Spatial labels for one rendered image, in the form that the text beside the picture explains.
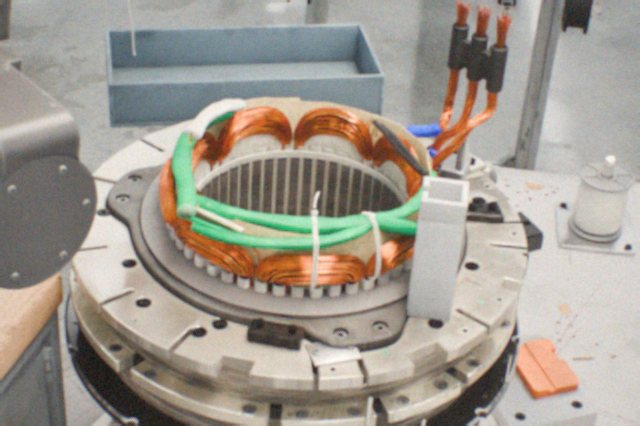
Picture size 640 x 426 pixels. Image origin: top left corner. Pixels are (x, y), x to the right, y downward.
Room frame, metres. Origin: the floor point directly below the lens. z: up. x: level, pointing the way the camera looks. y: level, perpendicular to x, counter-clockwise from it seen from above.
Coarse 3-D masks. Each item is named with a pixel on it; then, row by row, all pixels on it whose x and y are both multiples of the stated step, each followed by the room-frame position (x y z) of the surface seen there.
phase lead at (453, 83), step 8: (456, 72) 0.77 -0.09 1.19; (456, 80) 0.77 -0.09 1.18; (448, 88) 0.78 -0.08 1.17; (456, 88) 0.78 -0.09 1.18; (448, 96) 0.78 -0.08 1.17; (448, 104) 0.78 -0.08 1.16; (448, 112) 0.77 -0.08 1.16; (440, 120) 0.77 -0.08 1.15; (448, 120) 0.77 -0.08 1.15; (440, 128) 0.76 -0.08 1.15
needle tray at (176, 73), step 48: (144, 48) 1.05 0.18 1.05; (192, 48) 1.06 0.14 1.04; (240, 48) 1.07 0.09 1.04; (288, 48) 1.08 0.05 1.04; (336, 48) 1.09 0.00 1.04; (144, 96) 0.95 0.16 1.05; (192, 96) 0.95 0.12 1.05; (240, 96) 0.96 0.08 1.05; (288, 96) 0.97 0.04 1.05; (336, 96) 0.98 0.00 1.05
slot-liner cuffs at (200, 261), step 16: (224, 160) 0.76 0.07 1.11; (176, 240) 0.66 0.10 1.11; (192, 256) 0.65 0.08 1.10; (208, 272) 0.63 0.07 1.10; (224, 272) 0.63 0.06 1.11; (400, 272) 0.65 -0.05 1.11; (256, 288) 0.62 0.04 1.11; (320, 288) 0.62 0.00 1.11; (336, 288) 0.62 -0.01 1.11; (352, 288) 0.63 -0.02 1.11; (368, 288) 0.63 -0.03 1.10
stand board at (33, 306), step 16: (0, 288) 0.65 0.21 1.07; (32, 288) 0.65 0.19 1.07; (48, 288) 0.65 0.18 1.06; (0, 304) 0.63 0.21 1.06; (16, 304) 0.63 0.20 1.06; (32, 304) 0.63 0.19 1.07; (48, 304) 0.65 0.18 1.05; (0, 320) 0.62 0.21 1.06; (16, 320) 0.62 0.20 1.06; (32, 320) 0.63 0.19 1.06; (0, 336) 0.60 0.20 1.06; (16, 336) 0.61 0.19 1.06; (32, 336) 0.63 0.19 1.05; (0, 352) 0.59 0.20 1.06; (16, 352) 0.60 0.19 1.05; (0, 368) 0.58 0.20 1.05
